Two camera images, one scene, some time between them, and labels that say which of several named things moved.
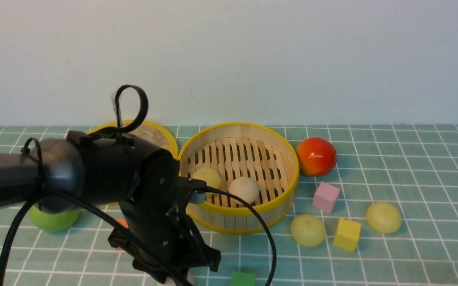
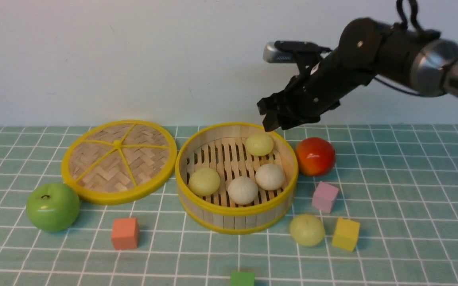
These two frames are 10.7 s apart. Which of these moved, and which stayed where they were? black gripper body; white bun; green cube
Moved: black gripper body
Stayed: green cube; white bun
